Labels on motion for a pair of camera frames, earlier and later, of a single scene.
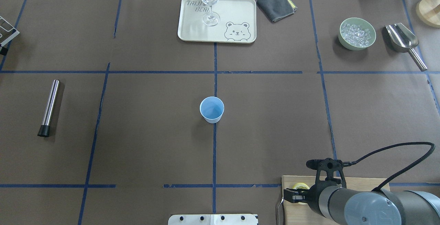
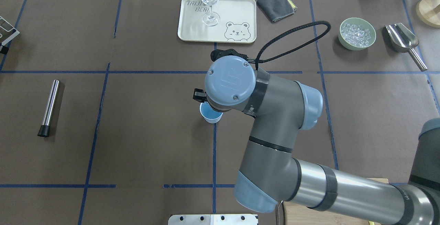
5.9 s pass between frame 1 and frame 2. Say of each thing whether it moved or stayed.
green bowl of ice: stayed
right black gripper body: moved
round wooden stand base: stayed
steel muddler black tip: stayed
